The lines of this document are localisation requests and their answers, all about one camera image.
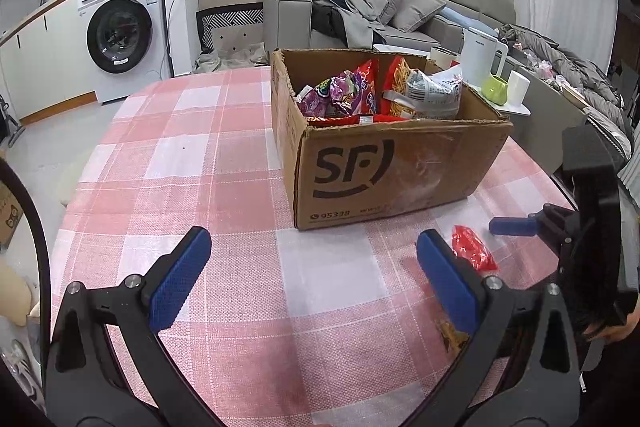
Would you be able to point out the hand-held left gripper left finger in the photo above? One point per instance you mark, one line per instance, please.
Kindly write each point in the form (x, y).
(180, 277)

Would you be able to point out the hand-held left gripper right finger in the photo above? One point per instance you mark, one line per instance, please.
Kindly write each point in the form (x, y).
(447, 282)

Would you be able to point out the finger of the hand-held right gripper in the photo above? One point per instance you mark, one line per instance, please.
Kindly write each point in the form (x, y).
(510, 227)

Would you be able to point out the red fried noodle snack bag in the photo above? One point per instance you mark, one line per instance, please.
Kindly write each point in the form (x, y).
(472, 249)

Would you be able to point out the brown cardboard box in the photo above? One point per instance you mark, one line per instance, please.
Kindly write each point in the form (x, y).
(400, 177)

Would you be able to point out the white bag with purple edges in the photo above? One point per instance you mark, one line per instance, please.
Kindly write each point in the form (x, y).
(435, 97)

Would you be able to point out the large fried noodle snack bag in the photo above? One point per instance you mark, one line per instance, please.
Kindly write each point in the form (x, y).
(397, 82)

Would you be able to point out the red and white snack packet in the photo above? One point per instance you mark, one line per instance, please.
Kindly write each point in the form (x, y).
(345, 121)

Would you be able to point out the red chip bag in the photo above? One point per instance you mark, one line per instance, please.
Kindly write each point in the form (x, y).
(369, 87)

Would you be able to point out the person's right forearm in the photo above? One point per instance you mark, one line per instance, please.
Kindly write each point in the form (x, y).
(615, 382)

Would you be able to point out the person's right hand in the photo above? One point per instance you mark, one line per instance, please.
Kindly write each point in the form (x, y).
(612, 332)

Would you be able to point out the pink plaid tablecloth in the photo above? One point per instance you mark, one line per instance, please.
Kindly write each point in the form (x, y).
(200, 167)

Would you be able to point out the white side table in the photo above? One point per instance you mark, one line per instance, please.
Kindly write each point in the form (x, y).
(515, 109)

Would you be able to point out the grey down jacket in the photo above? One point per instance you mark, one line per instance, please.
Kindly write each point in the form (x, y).
(575, 77)

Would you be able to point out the green cup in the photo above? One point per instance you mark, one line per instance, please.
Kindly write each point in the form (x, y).
(494, 89)

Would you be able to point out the white paper roll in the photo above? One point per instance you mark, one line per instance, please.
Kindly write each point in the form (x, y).
(517, 88)

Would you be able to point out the white electric kettle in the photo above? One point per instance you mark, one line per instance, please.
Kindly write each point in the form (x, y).
(477, 57)

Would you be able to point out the brown printed carton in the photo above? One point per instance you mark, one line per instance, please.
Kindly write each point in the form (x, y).
(9, 219)

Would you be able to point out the white mug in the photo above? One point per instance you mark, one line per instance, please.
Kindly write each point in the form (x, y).
(442, 58)

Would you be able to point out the light blue cushion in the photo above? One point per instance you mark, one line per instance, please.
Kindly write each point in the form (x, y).
(455, 18)

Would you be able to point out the grey floor cloth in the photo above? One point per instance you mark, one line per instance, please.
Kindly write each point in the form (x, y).
(230, 59)

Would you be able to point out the white washing machine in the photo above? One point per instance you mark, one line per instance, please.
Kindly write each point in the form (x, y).
(120, 37)

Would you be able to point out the white kitchen cabinet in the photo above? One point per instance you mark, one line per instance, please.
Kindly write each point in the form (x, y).
(45, 62)

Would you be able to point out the black clothing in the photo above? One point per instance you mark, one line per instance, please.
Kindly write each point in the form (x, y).
(327, 19)

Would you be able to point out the grey sofa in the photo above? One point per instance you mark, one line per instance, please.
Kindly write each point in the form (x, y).
(285, 17)

